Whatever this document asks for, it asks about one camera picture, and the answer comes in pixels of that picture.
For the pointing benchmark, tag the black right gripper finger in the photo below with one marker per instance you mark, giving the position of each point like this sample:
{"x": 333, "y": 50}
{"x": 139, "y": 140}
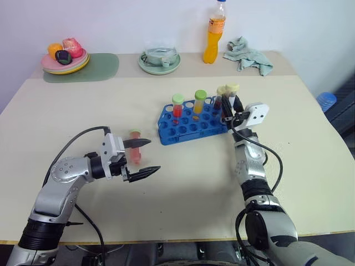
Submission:
{"x": 226, "y": 108}
{"x": 235, "y": 102}

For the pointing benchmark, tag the pink plate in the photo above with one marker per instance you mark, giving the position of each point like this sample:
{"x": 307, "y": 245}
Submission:
{"x": 52, "y": 64}

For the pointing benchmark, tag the blue water jug top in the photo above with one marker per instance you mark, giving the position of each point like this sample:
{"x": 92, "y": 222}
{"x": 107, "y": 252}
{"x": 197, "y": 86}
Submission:
{"x": 327, "y": 101}

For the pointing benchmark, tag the pale green saucer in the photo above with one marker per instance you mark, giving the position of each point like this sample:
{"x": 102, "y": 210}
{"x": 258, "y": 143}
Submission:
{"x": 172, "y": 68}

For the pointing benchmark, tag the pale green cup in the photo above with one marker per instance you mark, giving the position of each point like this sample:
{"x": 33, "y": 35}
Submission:
{"x": 158, "y": 59}

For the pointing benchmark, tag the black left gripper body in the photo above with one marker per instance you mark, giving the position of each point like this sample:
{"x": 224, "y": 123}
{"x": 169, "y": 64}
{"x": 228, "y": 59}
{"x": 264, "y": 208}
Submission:
{"x": 116, "y": 166}

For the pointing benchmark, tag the yellow tube green cap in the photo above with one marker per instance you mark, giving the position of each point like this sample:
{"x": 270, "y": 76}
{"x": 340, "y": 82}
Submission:
{"x": 199, "y": 104}

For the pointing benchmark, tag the pink tube green cap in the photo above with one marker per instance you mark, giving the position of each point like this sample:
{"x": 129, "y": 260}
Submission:
{"x": 136, "y": 155}

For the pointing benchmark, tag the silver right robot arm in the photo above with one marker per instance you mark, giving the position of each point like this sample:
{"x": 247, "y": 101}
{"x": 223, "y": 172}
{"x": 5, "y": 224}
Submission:
{"x": 258, "y": 194}

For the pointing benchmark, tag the clear glass bowl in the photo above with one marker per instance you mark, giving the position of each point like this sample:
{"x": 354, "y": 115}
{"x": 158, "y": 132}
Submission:
{"x": 161, "y": 50}

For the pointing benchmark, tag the green placemat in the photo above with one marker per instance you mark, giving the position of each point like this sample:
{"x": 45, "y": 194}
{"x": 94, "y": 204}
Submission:
{"x": 102, "y": 67}

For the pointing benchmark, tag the black object beside table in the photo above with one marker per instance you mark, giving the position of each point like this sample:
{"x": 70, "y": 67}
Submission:
{"x": 344, "y": 110}

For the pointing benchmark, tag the dark red tube yellow cap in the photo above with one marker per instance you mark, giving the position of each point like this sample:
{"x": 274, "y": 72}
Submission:
{"x": 217, "y": 104}

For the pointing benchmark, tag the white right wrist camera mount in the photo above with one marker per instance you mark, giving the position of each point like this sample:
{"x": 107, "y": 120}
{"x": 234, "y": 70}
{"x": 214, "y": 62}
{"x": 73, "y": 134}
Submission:
{"x": 258, "y": 113}

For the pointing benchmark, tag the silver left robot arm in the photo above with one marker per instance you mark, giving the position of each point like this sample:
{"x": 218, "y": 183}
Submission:
{"x": 55, "y": 191}

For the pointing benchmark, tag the blue test tube rack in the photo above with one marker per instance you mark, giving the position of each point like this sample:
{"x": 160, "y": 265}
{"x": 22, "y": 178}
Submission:
{"x": 191, "y": 130}

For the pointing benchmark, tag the yellow plate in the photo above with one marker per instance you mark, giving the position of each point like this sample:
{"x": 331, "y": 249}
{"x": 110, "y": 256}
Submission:
{"x": 75, "y": 69}

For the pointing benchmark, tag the orange toy fruit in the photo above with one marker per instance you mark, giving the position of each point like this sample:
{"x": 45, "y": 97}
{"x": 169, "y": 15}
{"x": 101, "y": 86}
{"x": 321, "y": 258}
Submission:
{"x": 53, "y": 50}

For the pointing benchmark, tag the red tube green cap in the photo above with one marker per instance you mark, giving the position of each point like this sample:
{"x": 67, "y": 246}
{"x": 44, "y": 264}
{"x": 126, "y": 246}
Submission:
{"x": 177, "y": 109}

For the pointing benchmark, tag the dark purple toy fruit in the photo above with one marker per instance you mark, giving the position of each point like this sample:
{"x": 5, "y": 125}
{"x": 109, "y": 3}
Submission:
{"x": 63, "y": 57}

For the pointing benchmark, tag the pale green cloth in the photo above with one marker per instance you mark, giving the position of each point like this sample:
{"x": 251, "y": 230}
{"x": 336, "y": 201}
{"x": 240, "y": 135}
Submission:
{"x": 249, "y": 56}

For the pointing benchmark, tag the pink toy apple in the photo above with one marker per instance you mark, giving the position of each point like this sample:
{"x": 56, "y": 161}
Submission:
{"x": 72, "y": 47}

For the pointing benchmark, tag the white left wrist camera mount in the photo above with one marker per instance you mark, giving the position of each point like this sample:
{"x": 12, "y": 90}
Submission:
{"x": 111, "y": 145}

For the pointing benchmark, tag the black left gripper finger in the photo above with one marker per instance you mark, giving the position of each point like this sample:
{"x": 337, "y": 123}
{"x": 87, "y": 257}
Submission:
{"x": 144, "y": 172}
{"x": 137, "y": 143}

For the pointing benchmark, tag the orange soda bottle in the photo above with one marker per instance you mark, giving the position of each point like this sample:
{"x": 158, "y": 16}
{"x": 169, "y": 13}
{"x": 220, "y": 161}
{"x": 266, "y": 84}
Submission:
{"x": 213, "y": 41}

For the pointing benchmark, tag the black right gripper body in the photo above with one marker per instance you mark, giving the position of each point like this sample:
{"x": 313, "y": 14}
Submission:
{"x": 238, "y": 117}

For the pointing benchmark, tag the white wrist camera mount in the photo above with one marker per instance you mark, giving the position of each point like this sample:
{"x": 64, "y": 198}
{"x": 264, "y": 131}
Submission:
{"x": 258, "y": 113}
{"x": 111, "y": 145}

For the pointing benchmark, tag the dark rounded shape under table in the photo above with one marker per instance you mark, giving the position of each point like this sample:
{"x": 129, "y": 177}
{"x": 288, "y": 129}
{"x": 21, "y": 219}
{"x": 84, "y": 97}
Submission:
{"x": 188, "y": 255}

